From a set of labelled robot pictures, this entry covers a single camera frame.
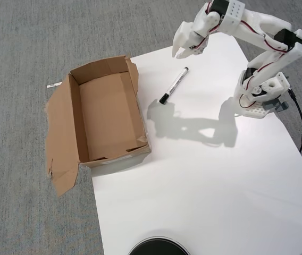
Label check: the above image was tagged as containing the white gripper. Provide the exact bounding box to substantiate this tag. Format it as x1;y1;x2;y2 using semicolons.
172;22;208;58

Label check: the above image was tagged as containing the black power cable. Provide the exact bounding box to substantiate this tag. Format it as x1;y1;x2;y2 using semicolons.
288;89;302;152

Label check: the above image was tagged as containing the open brown cardboard box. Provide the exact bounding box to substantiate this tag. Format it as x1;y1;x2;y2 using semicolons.
44;55;152;198

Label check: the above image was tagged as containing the black round disc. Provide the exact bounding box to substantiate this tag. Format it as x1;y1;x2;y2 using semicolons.
127;229;191;255

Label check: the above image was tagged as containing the black and white marker pen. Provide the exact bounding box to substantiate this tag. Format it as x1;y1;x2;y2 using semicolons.
158;66;190;106

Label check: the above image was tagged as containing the grey table clamp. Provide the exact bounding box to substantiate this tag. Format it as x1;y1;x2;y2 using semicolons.
263;98;290;113

